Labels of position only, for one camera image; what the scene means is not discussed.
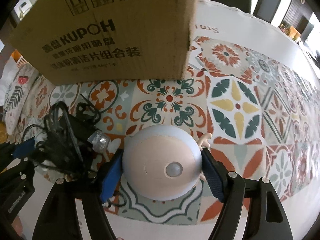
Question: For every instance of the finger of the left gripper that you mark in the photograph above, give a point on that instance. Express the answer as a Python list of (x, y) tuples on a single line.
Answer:
[(11, 151)]

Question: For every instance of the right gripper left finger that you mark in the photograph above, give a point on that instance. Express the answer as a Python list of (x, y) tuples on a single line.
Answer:
[(58, 218)]

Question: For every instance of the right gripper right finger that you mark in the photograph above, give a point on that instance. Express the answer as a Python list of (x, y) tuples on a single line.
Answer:
[(266, 216)]

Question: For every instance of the black power adapter with cable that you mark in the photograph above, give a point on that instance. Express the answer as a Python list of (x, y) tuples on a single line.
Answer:
[(65, 148)]

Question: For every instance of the round beige sensor light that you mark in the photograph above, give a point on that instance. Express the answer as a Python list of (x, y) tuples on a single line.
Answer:
[(163, 162)]

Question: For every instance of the person's left hand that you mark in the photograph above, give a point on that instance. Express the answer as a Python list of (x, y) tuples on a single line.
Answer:
[(18, 227)]

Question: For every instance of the folded floral cloth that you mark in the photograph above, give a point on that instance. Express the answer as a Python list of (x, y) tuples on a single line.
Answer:
[(17, 94)]

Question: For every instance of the patterned tile table runner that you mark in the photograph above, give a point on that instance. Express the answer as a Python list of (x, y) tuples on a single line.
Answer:
[(263, 115)]

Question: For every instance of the brown cardboard box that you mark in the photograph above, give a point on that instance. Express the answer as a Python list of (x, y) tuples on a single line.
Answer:
[(71, 41)]

